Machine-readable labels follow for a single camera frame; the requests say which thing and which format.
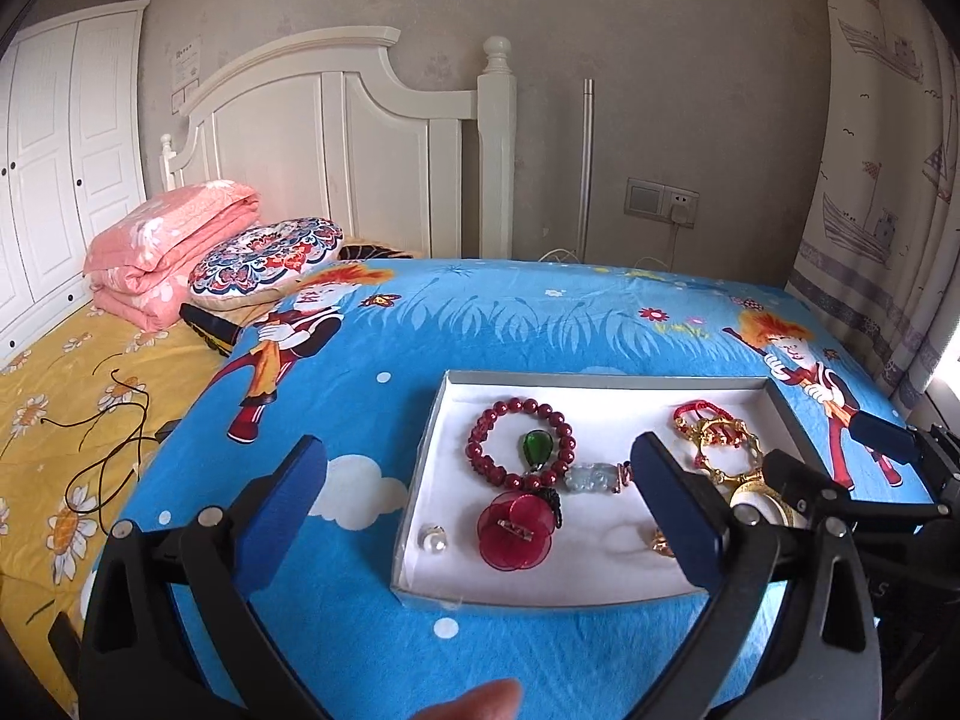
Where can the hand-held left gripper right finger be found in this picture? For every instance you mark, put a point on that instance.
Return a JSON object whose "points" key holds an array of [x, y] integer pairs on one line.
{"points": [[679, 510]]}

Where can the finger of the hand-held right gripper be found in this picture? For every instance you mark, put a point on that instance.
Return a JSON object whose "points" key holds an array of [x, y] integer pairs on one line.
{"points": [[885, 439], [799, 481]]}

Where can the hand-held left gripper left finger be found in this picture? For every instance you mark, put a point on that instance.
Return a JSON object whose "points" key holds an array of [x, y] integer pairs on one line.
{"points": [[289, 510]]}

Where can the wide gold bangle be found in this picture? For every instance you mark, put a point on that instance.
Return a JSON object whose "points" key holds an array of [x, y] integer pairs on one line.
{"points": [[750, 493]]}

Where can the gold red beaded bangle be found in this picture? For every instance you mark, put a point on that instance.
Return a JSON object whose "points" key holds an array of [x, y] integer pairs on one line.
{"points": [[724, 444]]}

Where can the white shallow cardboard box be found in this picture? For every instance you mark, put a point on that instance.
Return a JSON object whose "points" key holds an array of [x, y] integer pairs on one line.
{"points": [[600, 405]]}

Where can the green teardrop pendant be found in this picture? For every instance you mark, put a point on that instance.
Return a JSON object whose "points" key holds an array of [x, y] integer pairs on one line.
{"points": [[535, 448]]}

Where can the person's left hand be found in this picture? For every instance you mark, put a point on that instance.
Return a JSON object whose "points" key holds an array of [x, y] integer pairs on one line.
{"points": [[480, 701]]}

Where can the pearl earring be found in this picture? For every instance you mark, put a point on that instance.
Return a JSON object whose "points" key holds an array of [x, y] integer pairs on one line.
{"points": [[430, 540]]}

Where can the small black device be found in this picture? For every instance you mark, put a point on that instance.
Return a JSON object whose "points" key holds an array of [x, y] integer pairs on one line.
{"points": [[166, 432]]}

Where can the red flower brooch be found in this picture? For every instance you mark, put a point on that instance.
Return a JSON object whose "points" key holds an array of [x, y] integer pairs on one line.
{"points": [[510, 547]]}

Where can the blue printed blanket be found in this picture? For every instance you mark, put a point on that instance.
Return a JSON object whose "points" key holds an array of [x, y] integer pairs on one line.
{"points": [[525, 315]]}

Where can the patterned round-print pillow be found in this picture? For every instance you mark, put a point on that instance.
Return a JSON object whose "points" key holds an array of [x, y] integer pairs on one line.
{"points": [[262, 255]]}

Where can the yellow floral bedsheet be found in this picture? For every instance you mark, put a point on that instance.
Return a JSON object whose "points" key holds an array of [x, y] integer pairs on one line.
{"points": [[45, 390]]}

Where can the ship-print curtain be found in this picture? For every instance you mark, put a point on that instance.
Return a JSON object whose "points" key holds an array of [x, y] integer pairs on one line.
{"points": [[877, 165]]}

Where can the white plug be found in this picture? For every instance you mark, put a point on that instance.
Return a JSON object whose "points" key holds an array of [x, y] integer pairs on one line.
{"points": [[682, 216]]}

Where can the pink folded quilt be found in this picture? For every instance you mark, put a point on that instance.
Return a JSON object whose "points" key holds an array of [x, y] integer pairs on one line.
{"points": [[172, 232]]}

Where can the metal pole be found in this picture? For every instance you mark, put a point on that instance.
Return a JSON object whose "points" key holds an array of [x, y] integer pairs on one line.
{"points": [[585, 165]]}

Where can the white wooden headboard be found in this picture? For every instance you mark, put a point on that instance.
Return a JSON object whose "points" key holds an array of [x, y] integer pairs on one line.
{"points": [[375, 150]]}

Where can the white wardrobe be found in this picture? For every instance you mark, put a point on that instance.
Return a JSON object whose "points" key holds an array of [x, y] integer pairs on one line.
{"points": [[45, 165]]}

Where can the grey wall socket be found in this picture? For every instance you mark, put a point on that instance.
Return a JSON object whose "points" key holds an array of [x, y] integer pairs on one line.
{"points": [[684, 199]]}

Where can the grey wall switch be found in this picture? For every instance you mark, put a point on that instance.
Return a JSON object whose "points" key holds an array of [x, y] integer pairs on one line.
{"points": [[646, 199]]}

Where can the white wall notice paper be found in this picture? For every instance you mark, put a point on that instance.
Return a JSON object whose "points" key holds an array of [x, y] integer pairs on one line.
{"points": [[186, 75]]}

